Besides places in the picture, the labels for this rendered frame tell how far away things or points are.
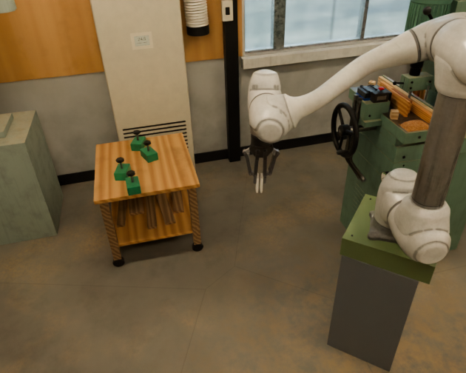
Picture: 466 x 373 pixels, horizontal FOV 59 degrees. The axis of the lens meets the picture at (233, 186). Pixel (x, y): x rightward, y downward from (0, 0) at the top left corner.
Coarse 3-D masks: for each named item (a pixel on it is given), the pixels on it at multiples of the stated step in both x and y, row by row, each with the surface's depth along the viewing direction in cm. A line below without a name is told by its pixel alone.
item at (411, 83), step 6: (426, 72) 210; (402, 78) 208; (408, 78) 203; (414, 78) 204; (420, 78) 204; (426, 78) 205; (432, 78) 206; (402, 84) 209; (408, 84) 205; (414, 84) 206; (420, 84) 206; (408, 90) 207; (414, 90) 208
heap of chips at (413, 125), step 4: (412, 120) 198; (416, 120) 197; (420, 120) 198; (400, 124) 200; (404, 124) 197; (408, 124) 195; (412, 124) 194; (416, 124) 194; (420, 124) 194; (424, 124) 195; (404, 128) 196; (408, 128) 194; (412, 128) 194; (416, 128) 194; (420, 128) 194; (424, 128) 195
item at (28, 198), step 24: (0, 0) 212; (0, 120) 254; (24, 120) 263; (0, 144) 236; (24, 144) 238; (0, 168) 242; (24, 168) 246; (48, 168) 283; (0, 192) 251; (24, 192) 255; (48, 192) 272; (0, 216) 259; (24, 216) 264; (48, 216) 268; (0, 240) 269; (24, 240) 273
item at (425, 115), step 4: (380, 84) 236; (384, 84) 233; (412, 104) 210; (416, 104) 209; (412, 108) 210; (416, 108) 207; (420, 108) 205; (416, 112) 207; (420, 112) 204; (424, 112) 202; (428, 112) 200; (420, 116) 205; (424, 116) 202; (428, 116) 199; (424, 120) 202; (428, 120) 199
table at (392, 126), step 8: (352, 88) 240; (352, 96) 239; (360, 120) 214; (368, 120) 211; (376, 120) 211; (384, 120) 209; (392, 120) 204; (400, 120) 204; (408, 120) 203; (392, 128) 203; (400, 128) 197; (400, 136) 197; (408, 136) 194; (416, 136) 195; (424, 136) 196
